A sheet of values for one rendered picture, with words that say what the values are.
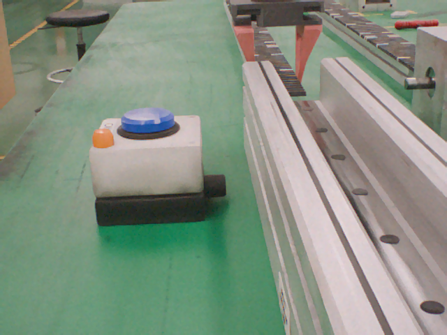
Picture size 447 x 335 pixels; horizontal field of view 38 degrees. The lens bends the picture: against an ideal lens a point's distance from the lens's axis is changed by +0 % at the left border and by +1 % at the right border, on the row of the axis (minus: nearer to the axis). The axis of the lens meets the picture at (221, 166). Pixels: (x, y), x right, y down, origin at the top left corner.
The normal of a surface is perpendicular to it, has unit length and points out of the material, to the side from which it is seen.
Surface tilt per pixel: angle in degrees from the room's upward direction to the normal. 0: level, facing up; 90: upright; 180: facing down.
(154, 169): 90
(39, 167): 0
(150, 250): 0
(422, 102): 90
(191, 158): 90
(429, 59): 90
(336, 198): 0
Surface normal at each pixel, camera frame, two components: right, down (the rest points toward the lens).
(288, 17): 0.04, 0.35
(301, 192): -0.04, -0.94
